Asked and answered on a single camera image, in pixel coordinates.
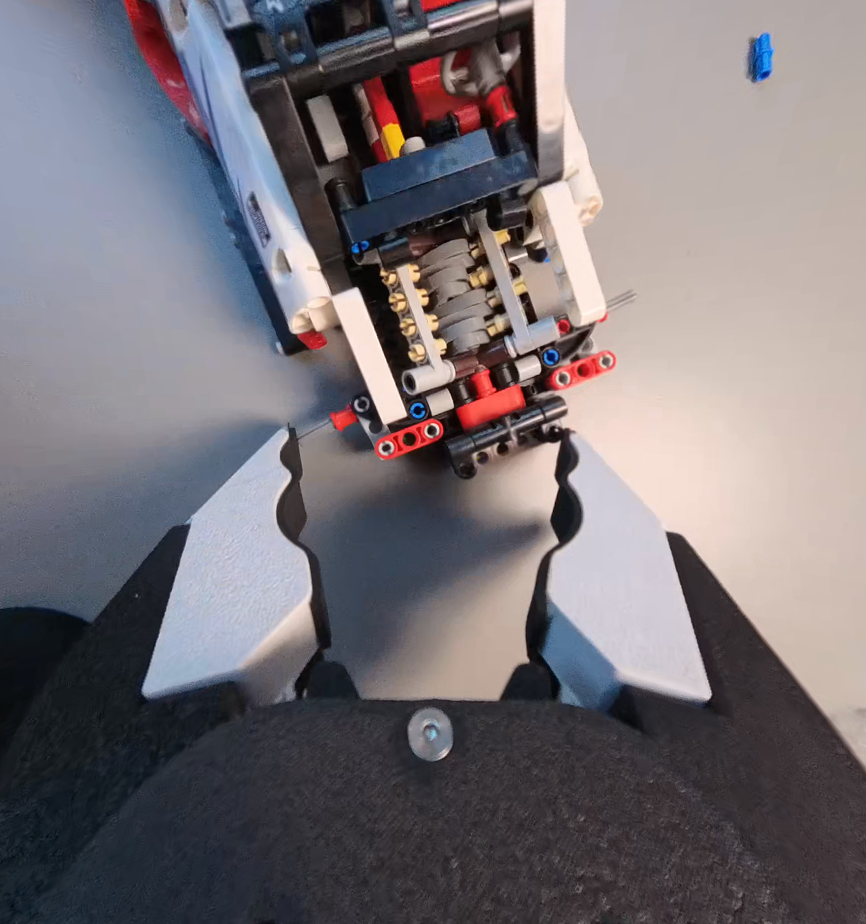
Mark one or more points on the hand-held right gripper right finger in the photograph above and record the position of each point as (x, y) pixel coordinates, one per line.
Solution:
(620, 592)

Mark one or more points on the small blue lego pin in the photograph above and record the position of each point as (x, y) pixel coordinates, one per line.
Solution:
(761, 56)

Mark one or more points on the lego race car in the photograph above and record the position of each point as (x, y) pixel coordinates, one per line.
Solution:
(440, 180)

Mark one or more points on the black quilted wrist rest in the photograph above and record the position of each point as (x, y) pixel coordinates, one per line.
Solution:
(14, 686)

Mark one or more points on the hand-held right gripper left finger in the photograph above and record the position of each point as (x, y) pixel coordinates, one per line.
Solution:
(238, 577)

